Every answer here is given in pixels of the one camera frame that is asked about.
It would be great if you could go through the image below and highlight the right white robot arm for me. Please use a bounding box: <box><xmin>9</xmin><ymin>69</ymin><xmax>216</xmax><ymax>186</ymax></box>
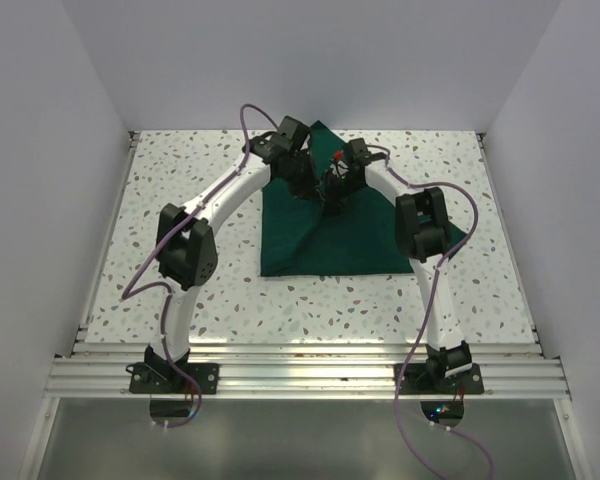
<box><xmin>324</xmin><ymin>138</ymin><xmax>472</xmax><ymax>393</ymax></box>

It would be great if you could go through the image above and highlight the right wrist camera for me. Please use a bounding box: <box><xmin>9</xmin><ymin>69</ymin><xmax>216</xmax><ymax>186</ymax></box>
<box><xmin>330</xmin><ymin>150</ymin><xmax>351</xmax><ymax>180</ymax></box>

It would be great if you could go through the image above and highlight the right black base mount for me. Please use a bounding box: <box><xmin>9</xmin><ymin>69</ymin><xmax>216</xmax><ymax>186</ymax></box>
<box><xmin>393</xmin><ymin>344</ymin><xmax>485</xmax><ymax>428</ymax></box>

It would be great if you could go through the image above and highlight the aluminium rail frame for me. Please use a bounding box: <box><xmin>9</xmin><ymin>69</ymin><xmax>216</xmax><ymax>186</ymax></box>
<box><xmin>21</xmin><ymin>130</ymin><xmax>590</xmax><ymax>479</ymax></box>

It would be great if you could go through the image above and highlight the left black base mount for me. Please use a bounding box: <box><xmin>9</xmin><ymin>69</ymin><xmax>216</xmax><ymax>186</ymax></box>
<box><xmin>125</xmin><ymin>362</ymin><xmax>220</xmax><ymax>421</ymax></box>

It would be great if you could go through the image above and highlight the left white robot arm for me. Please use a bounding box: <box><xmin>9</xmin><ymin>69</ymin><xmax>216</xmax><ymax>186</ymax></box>
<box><xmin>139</xmin><ymin>131</ymin><xmax>324</xmax><ymax>393</ymax></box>

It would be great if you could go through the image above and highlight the green surgical drape cloth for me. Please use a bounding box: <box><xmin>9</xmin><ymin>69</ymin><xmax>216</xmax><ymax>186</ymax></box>
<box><xmin>259</xmin><ymin>118</ymin><xmax>469</xmax><ymax>278</ymax></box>

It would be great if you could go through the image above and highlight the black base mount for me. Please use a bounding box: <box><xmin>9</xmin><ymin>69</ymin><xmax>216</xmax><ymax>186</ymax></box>
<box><xmin>393</xmin><ymin>344</ymin><xmax>485</xmax><ymax>428</ymax></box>
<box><xmin>125</xmin><ymin>362</ymin><xmax>220</xmax><ymax>421</ymax></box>

